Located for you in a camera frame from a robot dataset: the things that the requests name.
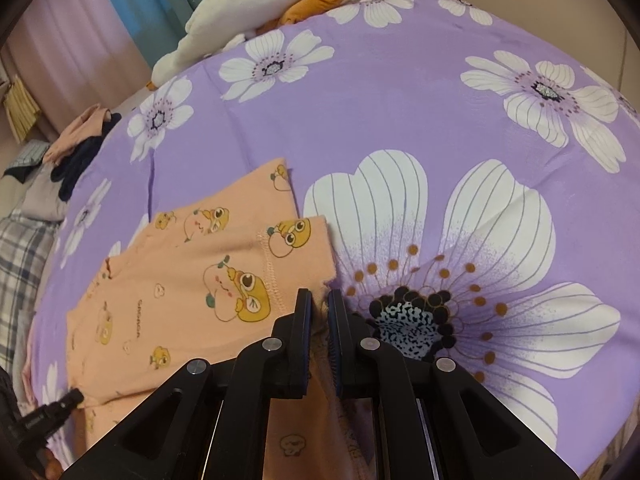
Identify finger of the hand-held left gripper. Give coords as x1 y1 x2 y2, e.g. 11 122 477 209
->
9 387 85 479

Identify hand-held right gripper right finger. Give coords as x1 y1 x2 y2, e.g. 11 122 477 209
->
326 290 581 480

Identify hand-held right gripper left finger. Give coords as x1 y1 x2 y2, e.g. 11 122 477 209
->
60 287 315 480

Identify orange duck print shirt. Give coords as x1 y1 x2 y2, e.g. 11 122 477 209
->
65 157 386 480

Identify dark navy clothes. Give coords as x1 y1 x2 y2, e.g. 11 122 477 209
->
50 112 123 203

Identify folded peach clothes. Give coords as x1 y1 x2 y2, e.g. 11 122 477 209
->
42 104 113 163

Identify grey plaid blanket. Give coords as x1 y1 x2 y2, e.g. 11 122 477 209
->
0 217 61 361

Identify plain grey pillow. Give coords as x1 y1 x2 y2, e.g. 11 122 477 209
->
0 170 68 223

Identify purple floral blanket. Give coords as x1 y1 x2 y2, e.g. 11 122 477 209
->
22 0 640 480

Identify folded plaid cloth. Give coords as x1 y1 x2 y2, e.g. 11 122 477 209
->
2 140 51 181

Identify white goose plush toy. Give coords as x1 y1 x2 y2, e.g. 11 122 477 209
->
145 0 371 92

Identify blue curtain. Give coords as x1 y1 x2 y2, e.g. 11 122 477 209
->
97 0 246 68

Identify pink curtain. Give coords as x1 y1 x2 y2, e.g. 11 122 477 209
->
5 0 151 131

